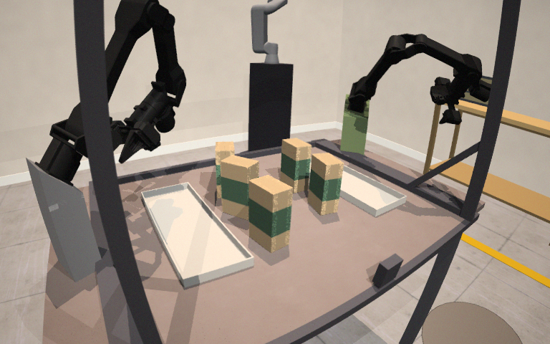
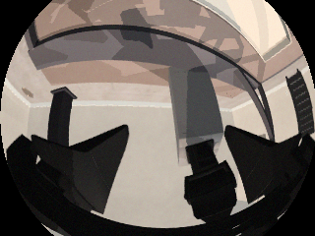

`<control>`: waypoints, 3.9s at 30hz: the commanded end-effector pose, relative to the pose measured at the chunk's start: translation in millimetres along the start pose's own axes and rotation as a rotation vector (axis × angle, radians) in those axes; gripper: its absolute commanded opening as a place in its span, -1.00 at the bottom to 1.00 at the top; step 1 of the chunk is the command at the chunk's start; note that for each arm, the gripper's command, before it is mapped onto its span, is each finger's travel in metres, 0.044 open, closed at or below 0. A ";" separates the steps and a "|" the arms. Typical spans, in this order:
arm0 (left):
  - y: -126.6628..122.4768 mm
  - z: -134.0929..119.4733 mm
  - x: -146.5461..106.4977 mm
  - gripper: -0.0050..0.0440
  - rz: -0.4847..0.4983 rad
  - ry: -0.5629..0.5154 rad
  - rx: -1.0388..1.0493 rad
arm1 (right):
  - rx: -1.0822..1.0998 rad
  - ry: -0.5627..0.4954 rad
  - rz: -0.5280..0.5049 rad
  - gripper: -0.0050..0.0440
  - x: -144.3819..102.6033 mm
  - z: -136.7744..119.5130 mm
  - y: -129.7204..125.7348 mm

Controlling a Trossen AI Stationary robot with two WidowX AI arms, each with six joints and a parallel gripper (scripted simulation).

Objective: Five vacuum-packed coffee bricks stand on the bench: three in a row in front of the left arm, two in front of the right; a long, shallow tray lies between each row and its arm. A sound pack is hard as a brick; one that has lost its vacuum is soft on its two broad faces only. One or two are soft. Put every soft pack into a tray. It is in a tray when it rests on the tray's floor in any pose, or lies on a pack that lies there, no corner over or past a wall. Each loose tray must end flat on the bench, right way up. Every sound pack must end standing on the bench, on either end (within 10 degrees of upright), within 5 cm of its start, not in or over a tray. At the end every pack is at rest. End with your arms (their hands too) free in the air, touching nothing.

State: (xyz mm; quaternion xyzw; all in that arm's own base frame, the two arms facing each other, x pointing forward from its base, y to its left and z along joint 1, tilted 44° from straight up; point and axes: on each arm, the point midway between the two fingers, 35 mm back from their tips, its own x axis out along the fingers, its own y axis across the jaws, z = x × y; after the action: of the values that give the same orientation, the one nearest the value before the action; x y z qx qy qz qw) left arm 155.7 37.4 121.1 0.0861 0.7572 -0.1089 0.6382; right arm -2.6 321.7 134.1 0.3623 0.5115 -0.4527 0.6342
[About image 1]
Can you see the tan rectangular block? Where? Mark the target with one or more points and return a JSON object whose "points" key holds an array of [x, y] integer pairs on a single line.
{"points": [[223, 150], [270, 202], [235, 175], [325, 183], [295, 164]]}

